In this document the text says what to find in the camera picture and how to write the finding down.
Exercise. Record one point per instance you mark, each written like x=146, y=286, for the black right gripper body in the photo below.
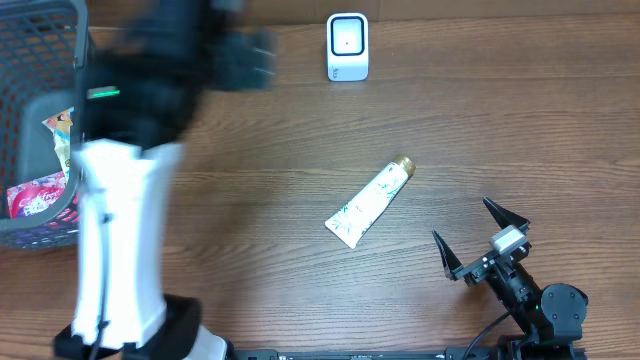
x=473, y=272

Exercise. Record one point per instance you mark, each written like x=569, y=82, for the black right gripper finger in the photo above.
x=504, y=217
x=450, y=261

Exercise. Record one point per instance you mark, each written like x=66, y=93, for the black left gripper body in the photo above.
x=237, y=63

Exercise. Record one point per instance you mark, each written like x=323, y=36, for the white floral cream tube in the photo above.
x=356, y=217

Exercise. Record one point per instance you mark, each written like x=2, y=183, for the yellow orange snack bag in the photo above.
x=60, y=126

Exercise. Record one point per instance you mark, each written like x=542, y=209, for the red purple tissue pack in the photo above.
x=39, y=195

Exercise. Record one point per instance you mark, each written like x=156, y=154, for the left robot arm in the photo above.
x=135, y=100

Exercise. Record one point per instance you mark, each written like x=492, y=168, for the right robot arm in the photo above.
x=539, y=323

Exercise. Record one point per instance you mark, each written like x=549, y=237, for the white barcode scanner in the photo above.
x=347, y=47

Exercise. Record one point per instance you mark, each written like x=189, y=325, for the dark grey plastic basket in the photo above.
x=45, y=46

